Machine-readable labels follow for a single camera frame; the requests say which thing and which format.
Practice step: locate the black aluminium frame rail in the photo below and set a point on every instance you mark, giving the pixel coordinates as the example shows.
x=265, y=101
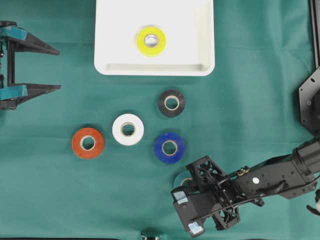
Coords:
x=315, y=23

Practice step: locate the yellow tape roll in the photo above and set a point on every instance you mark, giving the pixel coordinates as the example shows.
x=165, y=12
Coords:
x=142, y=50

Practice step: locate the white plastic tray case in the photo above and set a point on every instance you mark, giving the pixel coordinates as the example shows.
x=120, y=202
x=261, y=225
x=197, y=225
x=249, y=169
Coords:
x=188, y=33

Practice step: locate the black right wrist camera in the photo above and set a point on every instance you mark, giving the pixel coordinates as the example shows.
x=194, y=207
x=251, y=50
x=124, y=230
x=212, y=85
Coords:
x=194, y=209

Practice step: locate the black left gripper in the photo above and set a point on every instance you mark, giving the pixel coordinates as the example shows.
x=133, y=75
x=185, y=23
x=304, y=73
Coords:
x=15, y=39

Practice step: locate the green tape roll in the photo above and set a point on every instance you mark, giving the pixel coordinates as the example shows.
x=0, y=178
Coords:
x=182, y=179

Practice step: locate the green table cloth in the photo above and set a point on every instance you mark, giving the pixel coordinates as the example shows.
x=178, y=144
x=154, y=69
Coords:
x=243, y=113

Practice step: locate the black tape roll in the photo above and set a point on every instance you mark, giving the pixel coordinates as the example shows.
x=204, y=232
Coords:
x=171, y=94

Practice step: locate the white tape roll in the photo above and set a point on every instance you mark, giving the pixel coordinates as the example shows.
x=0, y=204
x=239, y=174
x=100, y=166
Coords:
x=128, y=119

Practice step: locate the orange tape roll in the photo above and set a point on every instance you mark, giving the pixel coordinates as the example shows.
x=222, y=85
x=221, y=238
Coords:
x=78, y=139

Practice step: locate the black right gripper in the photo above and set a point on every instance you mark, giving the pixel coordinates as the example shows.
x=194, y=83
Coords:
x=208, y=179

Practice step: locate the white black object at edge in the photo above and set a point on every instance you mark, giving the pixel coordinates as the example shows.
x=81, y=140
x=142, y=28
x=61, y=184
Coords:
x=315, y=210

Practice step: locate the blue tape roll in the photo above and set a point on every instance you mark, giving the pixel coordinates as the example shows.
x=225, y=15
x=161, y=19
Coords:
x=180, y=147

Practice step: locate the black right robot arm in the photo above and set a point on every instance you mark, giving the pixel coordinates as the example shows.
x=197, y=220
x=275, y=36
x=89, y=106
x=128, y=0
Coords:
x=289, y=175

